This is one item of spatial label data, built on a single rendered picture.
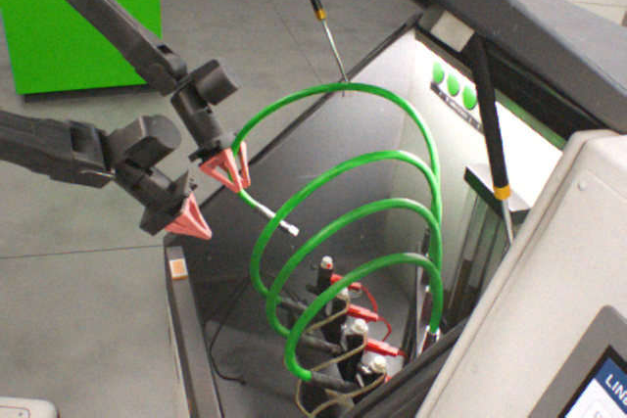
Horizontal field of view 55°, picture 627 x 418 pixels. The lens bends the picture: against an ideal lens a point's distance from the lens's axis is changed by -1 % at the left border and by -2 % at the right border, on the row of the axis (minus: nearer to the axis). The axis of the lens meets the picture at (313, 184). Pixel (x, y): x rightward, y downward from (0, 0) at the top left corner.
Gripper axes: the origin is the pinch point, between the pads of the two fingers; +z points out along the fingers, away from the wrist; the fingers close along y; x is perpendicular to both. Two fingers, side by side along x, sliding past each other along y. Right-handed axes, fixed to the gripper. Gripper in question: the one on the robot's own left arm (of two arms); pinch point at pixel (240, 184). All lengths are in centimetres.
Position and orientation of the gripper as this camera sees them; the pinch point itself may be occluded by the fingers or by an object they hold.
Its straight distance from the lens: 111.5
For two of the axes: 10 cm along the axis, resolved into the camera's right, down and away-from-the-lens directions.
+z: 5.3, 8.5, 0.2
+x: -7.5, 4.6, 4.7
